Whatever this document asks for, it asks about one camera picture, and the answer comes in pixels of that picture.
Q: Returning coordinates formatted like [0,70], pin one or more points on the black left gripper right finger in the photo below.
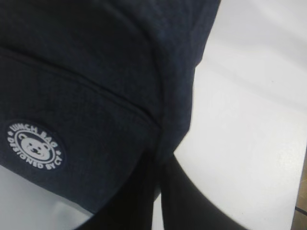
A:
[184,207]

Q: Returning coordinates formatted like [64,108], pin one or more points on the navy blue lunch bag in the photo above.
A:
[89,86]

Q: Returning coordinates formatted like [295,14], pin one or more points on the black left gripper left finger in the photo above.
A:
[131,208]

